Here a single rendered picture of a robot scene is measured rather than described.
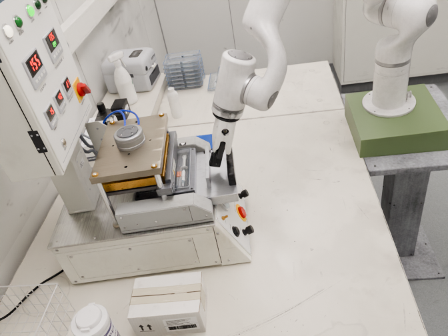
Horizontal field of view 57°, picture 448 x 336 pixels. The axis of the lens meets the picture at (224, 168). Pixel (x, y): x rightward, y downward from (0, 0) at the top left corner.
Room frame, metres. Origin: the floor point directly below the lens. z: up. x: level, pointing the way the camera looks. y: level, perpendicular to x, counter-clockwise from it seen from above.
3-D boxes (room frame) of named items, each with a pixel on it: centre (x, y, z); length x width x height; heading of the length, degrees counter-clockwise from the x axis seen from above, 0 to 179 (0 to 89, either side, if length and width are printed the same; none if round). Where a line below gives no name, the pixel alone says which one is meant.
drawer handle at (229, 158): (0.94, -0.02, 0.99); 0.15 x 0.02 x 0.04; 176
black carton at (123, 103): (1.72, 0.42, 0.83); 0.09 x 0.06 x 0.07; 171
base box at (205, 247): (0.97, 0.23, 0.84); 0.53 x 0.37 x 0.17; 86
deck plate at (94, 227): (0.96, 0.27, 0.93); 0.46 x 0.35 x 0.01; 86
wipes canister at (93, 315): (0.58, 0.38, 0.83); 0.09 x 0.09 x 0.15
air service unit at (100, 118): (1.19, 0.35, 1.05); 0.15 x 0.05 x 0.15; 176
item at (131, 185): (0.96, 0.23, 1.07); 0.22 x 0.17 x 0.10; 176
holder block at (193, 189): (0.95, 0.16, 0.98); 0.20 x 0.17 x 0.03; 176
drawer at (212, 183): (0.95, 0.12, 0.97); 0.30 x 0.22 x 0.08; 86
